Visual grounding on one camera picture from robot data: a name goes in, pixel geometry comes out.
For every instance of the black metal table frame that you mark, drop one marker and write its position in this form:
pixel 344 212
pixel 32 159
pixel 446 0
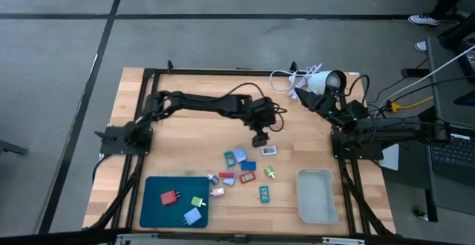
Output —
pixel 222 72

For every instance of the red wall charger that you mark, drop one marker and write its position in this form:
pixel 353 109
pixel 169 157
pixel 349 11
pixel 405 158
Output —
pixel 168 198

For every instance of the blue digital clock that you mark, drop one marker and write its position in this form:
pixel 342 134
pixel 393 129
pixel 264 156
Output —
pixel 248 166

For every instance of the pink wall charger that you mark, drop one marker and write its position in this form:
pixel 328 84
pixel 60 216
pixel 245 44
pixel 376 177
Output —
pixel 218 192

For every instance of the white digital clock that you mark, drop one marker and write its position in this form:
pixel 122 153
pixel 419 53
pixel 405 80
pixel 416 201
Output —
pixel 269 150

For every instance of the teal rectangular tray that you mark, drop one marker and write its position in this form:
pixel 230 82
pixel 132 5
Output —
pixel 156 215

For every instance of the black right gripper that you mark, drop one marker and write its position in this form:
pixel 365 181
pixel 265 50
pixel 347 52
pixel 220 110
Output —
pixel 331 105

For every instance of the grey-blue multiport charger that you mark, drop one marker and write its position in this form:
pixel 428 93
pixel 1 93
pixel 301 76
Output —
pixel 231 181

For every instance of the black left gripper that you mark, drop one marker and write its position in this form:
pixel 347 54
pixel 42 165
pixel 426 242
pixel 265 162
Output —
pixel 261 117

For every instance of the teal digital clock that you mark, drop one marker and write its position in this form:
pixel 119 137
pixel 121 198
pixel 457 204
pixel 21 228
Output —
pixel 264 194
pixel 229 159

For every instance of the grey plastic bin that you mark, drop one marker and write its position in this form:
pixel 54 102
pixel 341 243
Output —
pixel 315 196

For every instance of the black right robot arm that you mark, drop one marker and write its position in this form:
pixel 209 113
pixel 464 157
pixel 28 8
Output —
pixel 401 130

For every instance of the purple wall charger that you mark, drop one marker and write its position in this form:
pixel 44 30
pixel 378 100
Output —
pixel 213 179

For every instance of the person's white shoe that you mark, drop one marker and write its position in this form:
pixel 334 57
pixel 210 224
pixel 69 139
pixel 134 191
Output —
pixel 423 19
pixel 421 45

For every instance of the grey side desk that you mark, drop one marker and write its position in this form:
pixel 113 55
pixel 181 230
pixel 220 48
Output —
pixel 451 200

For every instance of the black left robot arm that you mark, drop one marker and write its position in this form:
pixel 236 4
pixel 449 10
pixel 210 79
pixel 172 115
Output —
pixel 208 102

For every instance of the light blue wall charger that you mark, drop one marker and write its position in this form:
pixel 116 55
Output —
pixel 193 216
pixel 240 155

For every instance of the dark grey laptop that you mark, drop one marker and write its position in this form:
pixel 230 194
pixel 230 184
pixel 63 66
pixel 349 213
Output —
pixel 451 156

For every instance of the white paper sheet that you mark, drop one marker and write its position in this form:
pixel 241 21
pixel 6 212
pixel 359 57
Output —
pixel 389 157

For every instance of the black chair leg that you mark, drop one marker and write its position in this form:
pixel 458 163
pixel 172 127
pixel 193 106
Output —
pixel 11 147

